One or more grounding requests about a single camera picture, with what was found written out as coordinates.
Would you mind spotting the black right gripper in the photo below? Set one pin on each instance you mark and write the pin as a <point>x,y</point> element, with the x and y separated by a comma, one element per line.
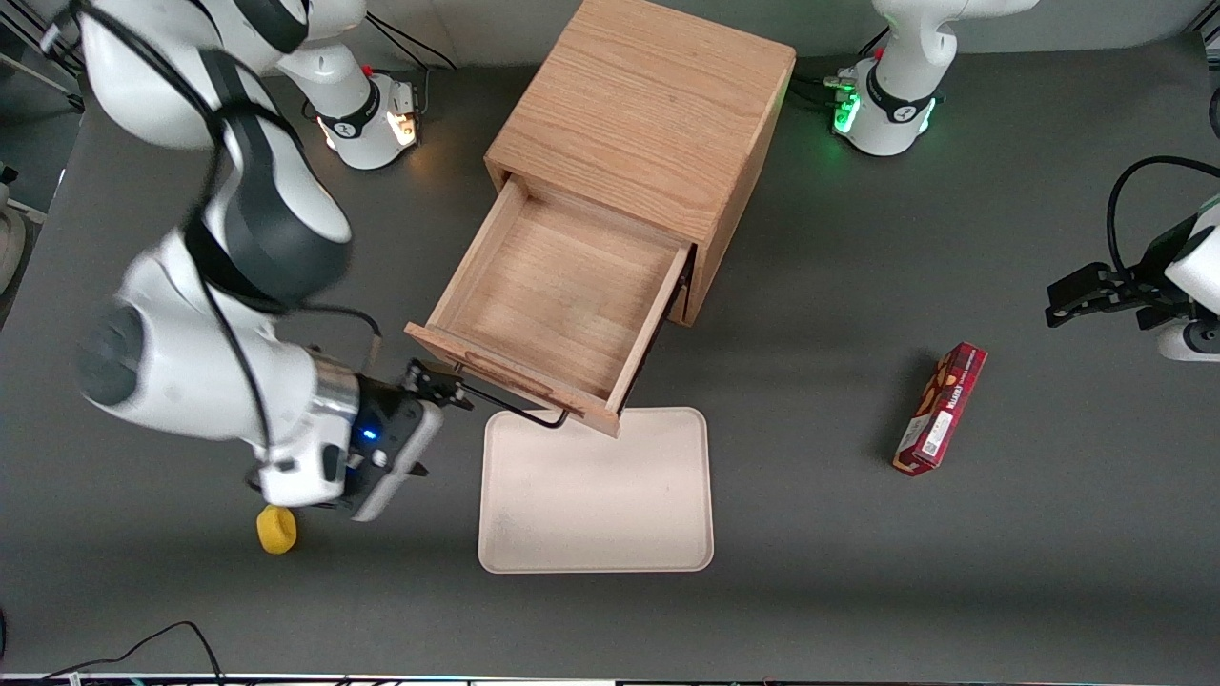
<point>388,408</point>

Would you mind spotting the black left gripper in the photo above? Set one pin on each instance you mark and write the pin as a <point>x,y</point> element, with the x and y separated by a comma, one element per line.
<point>1147,282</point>

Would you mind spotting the wooden drawer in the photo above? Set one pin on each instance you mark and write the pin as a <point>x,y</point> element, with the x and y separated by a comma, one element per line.
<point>562,295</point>

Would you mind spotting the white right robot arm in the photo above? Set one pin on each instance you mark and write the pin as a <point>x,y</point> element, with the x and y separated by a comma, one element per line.
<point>191,372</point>

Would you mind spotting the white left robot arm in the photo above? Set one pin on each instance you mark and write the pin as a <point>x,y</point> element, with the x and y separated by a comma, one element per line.
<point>905,86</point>

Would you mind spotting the wooden drawer cabinet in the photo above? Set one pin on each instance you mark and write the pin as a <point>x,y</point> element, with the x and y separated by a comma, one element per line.
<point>648,105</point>

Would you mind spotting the red cookie box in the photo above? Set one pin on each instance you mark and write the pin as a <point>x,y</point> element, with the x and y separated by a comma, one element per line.
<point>939,410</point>

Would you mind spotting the beige plastic tray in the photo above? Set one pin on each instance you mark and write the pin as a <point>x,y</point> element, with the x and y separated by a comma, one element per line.
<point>591,495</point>

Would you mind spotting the yellow lemon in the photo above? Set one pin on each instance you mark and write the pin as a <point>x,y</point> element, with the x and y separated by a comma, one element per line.
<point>276,531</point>

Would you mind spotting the white stand object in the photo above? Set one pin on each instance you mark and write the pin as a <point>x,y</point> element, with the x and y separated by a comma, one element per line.
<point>11,233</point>

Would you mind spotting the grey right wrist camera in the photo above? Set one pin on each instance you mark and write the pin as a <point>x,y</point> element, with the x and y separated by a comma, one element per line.
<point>396,472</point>

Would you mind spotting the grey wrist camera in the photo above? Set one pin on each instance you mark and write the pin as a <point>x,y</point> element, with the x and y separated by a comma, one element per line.
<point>1191,341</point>
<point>396,472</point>

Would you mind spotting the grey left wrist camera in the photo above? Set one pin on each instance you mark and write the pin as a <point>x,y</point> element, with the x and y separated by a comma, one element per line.
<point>1191,341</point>

